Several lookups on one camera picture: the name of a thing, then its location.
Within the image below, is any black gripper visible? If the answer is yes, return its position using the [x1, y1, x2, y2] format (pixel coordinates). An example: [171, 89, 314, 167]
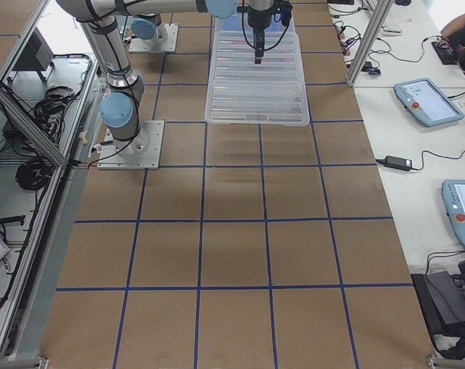
[247, 0, 273, 64]

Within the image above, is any clear plastic box lid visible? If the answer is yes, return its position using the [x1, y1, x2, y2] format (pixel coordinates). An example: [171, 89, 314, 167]
[204, 31, 311, 127]

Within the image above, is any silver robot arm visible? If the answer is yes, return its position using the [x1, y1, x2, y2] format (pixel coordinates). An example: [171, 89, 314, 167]
[58, 1, 237, 158]
[130, 13, 168, 43]

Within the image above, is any clear plastic storage box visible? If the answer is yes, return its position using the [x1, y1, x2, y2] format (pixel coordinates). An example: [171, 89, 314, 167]
[208, 1, 293, 32]

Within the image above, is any blue teach pendant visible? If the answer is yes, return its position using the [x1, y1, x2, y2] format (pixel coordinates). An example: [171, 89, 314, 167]
[394, 78, 464, 127]
[441, 180, 465, 247]

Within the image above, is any black power adapter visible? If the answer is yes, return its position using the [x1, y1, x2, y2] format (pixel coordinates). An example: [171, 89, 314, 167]
[376, 155, 413, 171]

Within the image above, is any aluminium frame post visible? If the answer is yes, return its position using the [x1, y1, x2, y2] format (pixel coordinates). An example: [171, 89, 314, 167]
[347, 0, 392, 87]

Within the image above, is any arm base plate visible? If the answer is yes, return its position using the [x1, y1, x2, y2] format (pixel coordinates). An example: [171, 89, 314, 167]
[129, 19, 179, 54]
[96, 121, 164, 170]

